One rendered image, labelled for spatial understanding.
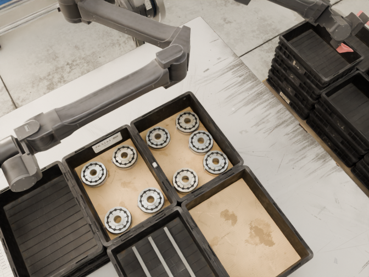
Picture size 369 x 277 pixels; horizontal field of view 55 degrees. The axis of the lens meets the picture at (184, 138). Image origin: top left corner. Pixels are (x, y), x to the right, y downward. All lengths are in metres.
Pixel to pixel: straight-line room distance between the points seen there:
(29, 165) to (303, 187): 1.16
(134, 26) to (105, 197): 0.72
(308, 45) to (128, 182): 1.43
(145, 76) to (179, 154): 0.65
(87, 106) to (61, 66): 2.09
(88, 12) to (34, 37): 2.17
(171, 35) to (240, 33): 2.07
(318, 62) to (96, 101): 1.65
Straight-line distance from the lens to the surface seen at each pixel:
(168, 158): 1.49
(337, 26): 1.26
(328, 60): 2.33
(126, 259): 1.40
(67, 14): 1.15
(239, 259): 1.39
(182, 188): 1.41
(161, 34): 0.98
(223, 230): 1.40
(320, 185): 1.68
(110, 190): 1.47
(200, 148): 1.47
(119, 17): 1.04
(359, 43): 2.81
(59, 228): 1.49
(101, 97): 0.88
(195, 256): 1.38
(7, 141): 0.89
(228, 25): 3.07
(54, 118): 0.87
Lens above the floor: 2.19
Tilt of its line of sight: 63 degrees down
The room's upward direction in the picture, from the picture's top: 3 degrees counter-clockwise
